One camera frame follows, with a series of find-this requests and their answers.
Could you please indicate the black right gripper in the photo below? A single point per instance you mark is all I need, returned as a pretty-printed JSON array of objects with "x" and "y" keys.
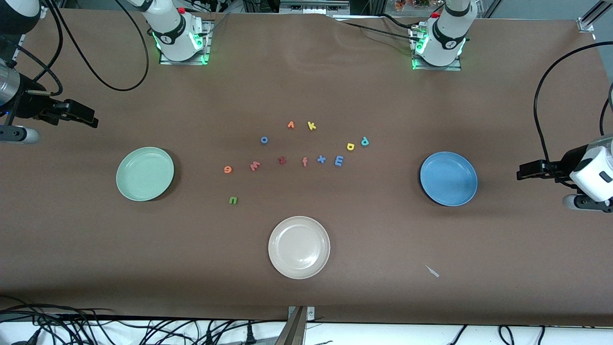
[{"x": 29, "y": 106}]

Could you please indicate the colourful small items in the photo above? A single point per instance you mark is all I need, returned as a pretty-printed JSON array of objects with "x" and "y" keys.
[{"x": 412, "y": 4}]

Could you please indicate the pink foam letter w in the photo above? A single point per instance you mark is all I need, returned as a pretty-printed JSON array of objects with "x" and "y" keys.
[{"x": 255, "y": 166}]

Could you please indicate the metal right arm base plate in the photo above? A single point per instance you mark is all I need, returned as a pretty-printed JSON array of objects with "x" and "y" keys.
[{"x": 165, "y": 62}]

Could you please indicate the blue foam letter x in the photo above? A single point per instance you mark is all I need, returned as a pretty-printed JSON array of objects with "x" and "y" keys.
[{"x": 321, "y": 159}]

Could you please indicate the white paper scrap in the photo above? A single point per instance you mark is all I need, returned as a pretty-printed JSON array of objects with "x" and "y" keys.
[{"x": 432, "y": 271}]

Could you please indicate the teal foam letter p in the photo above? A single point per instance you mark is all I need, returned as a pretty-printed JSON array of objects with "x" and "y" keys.
[{"x": 365, "y": 141}]

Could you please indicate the blue foam letter m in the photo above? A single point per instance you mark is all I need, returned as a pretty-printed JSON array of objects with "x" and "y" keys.
[{"x": 338, "y": 160}]

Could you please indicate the yellow foam letter k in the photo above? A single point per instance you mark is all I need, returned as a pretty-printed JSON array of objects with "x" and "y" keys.
[{"x": 312, "y": 125}]

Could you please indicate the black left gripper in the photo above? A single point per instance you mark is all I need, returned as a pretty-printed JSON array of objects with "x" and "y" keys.
[{"x": 559, "y": 168}]

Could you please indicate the grey metal box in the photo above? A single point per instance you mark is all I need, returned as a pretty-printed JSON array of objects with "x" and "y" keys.
[{"x": 313, "y": 7}]

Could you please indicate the aluminium frame corner bracket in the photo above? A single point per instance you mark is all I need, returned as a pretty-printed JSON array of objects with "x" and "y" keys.
[{"x": 586, "y": 23}]

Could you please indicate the beige plate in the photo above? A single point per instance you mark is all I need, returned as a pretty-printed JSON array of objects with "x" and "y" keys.
[{"x": 299, "y": 247}]

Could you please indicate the green plate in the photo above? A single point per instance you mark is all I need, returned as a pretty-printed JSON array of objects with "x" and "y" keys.
[{"x": 145, "y": 174}]

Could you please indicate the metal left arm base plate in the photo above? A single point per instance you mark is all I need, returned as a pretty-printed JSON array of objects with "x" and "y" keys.
[{"x": 455, "y": 68}]

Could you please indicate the aluminium frame strut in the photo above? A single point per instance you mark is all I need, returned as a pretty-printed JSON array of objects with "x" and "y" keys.
[{"x": 294, "y": 330}]

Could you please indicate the brown table mat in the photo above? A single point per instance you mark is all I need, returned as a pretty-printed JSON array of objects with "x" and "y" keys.
[{"x": 306, "y": 72}]

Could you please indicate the blue plate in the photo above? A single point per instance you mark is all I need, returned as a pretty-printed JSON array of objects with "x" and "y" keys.
[{"x": 448, "y": 178}]

